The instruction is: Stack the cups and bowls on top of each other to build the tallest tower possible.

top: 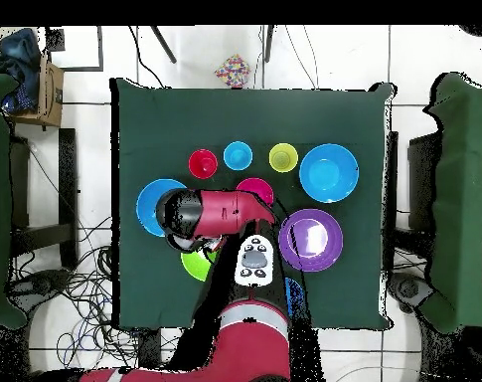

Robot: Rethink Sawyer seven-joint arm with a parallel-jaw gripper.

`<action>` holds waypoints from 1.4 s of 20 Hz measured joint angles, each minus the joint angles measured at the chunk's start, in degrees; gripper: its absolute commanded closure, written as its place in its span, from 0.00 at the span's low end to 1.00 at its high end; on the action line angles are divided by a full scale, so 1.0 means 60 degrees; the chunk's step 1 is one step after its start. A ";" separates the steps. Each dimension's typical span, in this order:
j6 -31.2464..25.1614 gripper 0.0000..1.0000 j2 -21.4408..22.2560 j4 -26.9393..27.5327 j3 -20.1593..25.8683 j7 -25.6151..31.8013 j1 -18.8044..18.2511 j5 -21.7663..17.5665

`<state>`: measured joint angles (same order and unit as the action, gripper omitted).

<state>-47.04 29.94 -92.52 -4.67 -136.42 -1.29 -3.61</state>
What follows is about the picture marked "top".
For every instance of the green bowl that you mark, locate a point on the green bowl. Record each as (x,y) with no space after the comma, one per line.
(196,266)

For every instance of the large light blue bowl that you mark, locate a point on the large light blue bowl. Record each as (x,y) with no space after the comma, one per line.
(147,207)
(328,173)

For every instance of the purple bowl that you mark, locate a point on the purple bowl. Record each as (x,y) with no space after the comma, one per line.
(328,254)

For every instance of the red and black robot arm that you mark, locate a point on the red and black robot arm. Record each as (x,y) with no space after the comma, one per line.
(224,211)

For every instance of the pink bowl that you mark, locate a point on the pink bowl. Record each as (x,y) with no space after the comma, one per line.
(260,187)

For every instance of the red cup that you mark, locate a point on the red cup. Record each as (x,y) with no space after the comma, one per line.
(202,164)

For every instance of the light blue cup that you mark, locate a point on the light blue cup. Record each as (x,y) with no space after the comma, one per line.
(237,156)

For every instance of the small dark blue bowl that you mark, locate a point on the small dark blue bowl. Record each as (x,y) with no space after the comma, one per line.
(292,294)

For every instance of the yellow cup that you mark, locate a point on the yellow cup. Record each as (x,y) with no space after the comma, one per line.
(283,158)

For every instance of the dark green tablecloth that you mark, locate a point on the dark green tablecloth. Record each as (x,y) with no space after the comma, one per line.
(244,119)

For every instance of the black stool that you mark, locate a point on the black stool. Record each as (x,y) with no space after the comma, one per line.
(421,183)
(67,179)

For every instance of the colourful patterned box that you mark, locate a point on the colourful patterned box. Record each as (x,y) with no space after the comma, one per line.
(233,71)

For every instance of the black tripod leg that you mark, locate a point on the black tripod leg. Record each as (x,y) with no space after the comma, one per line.
(164,45)
(269,43)

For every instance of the cardboard box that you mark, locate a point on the cardboard box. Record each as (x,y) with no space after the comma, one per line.
(49,99)

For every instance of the blue denim cloth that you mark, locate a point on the blue denim cloth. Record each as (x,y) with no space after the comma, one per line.
(18,55)

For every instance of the grey pedestal foot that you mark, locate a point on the grey pedestal foot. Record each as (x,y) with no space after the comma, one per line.
(407,288)
(37,283)

